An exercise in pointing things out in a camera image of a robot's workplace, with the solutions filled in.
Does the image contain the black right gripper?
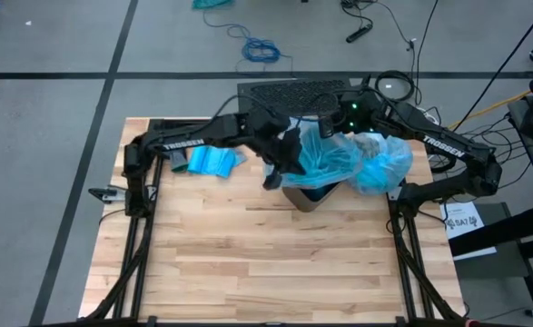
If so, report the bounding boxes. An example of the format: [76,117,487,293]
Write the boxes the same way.
[318,84,381,139]

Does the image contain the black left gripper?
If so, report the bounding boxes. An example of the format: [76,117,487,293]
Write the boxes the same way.
[246,110,307,192]

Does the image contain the black trash bin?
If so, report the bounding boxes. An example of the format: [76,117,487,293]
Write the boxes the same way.
[282,180,342,213]

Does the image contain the blue liner bag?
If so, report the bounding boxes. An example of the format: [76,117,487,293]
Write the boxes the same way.
[346,132,415,197]

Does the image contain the folded blue bag stack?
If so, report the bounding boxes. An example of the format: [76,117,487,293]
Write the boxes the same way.
[186,144,249,180]

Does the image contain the black perforated floor mat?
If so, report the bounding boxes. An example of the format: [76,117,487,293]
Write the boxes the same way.
[237,77,354,117]

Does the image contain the black power strip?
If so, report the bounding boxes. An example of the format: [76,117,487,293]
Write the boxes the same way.
[344,22,374,45]

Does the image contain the white paper sign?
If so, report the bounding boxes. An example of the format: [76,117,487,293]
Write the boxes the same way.
[439,201,486,241]

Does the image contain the teal cloth on floor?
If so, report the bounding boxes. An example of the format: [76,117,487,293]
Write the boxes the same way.
[191,0,234,11]

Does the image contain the black metal stand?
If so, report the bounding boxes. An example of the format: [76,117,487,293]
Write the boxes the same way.
[447,202,533,322]

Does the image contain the black cable coil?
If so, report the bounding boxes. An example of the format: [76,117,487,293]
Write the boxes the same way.
[373,69,417,104]

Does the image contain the blue cable coil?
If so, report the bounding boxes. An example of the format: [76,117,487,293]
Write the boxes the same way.
[202,11,297,79]

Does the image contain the thick black cable loop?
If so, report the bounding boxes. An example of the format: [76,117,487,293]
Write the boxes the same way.
[429,154,458,175]

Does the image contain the thin black floor cable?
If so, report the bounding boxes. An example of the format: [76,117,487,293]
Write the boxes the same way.
[341,0,440,106]

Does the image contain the yellow cable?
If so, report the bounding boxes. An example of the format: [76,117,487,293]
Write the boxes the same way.
[447,75,533,131]

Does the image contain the long thin black cable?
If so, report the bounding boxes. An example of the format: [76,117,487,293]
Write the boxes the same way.
[451,4,533,133]

